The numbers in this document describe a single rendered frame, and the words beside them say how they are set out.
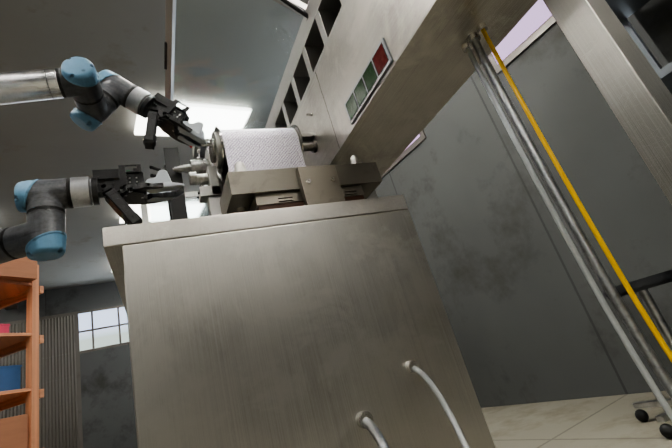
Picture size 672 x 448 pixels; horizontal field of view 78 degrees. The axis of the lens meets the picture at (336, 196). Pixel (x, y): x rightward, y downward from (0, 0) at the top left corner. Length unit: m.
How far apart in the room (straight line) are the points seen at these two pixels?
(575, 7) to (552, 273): 2.34
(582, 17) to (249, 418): 0.89
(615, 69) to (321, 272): 0.63
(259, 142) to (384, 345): 0.71
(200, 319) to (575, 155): 2.51
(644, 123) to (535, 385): 2.71
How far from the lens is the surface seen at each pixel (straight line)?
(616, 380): 3.06
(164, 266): 0.84
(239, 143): 1.29
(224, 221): 0.88
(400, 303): 0.94
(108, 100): 1.39
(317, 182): 1.02
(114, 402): 10.28
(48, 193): 1.17
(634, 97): 0.82
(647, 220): 2.78
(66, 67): 1.27
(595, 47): 0.86
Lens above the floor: 0.56
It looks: 22 degrees up
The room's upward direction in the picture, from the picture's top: 17 degrees counter-clockwise
